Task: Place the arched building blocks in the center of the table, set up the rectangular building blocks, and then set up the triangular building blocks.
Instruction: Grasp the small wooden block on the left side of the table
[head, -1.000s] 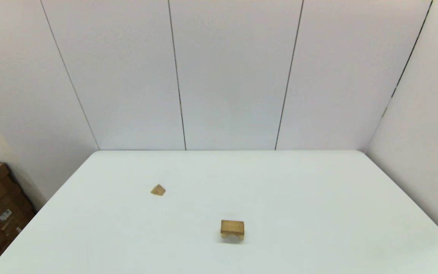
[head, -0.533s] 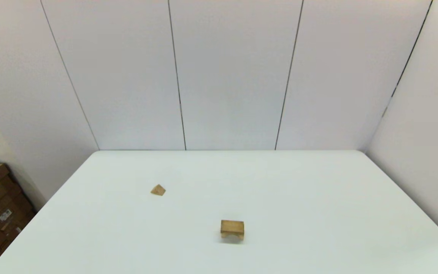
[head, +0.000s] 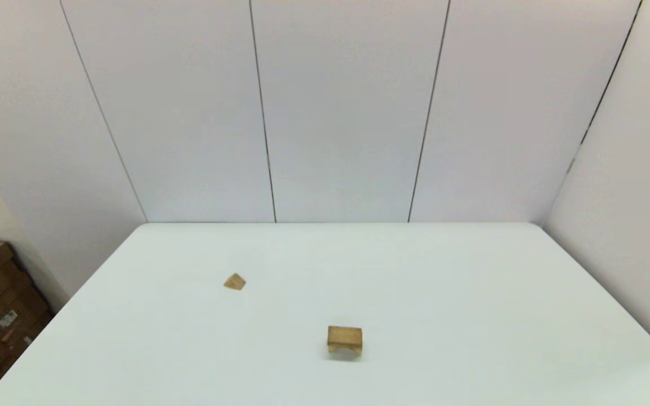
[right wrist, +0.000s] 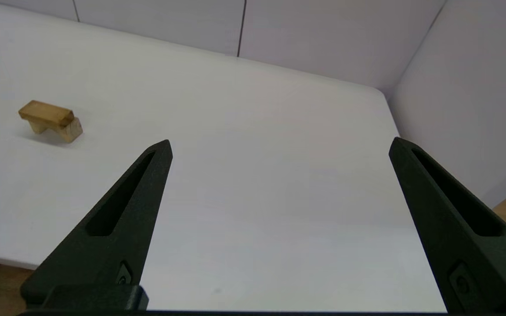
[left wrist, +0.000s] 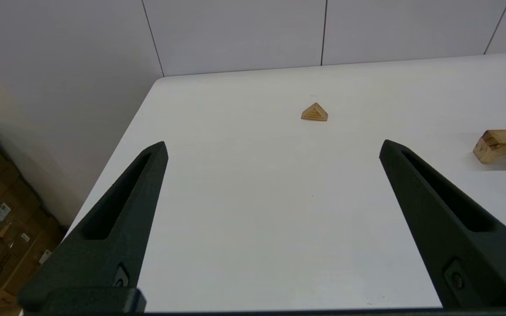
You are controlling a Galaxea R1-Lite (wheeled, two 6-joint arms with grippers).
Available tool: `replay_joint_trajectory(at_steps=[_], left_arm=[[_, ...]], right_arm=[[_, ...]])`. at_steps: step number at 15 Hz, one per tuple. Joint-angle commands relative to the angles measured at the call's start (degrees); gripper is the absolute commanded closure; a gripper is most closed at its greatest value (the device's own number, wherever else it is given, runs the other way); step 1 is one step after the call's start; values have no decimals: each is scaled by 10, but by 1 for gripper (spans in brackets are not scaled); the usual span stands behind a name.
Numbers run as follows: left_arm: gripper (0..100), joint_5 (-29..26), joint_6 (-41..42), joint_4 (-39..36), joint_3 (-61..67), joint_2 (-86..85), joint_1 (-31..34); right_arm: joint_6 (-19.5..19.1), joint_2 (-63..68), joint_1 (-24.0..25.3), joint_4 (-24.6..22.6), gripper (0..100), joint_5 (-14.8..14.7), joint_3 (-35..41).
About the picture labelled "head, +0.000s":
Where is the labelled brown cardboard box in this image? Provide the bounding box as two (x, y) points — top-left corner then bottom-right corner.
(0, 270), (54, 387)

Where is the rectangular wooden building block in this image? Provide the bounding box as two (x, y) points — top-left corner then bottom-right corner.
(327, 326), (363, 347)

